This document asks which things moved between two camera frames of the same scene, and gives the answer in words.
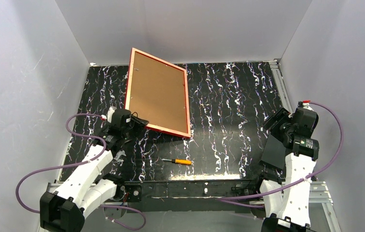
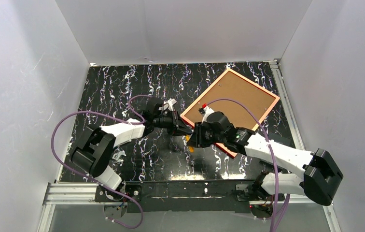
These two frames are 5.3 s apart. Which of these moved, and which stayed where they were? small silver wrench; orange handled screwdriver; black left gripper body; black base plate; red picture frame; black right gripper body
Moved: orange handled screwdriver; red picture frame; black left gripper body; black right gripper body
Stayed: small silver wrench; black base plate
